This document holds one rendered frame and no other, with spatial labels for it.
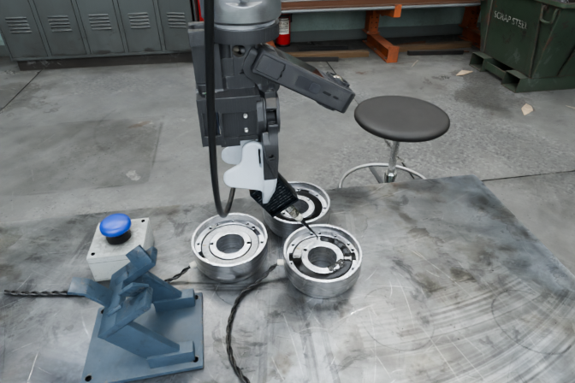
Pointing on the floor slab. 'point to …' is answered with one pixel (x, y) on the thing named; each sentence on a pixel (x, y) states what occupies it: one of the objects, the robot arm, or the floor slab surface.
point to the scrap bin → (527, 32)
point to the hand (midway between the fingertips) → (269, 186)
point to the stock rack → (376, 1)
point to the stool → (399, 128)
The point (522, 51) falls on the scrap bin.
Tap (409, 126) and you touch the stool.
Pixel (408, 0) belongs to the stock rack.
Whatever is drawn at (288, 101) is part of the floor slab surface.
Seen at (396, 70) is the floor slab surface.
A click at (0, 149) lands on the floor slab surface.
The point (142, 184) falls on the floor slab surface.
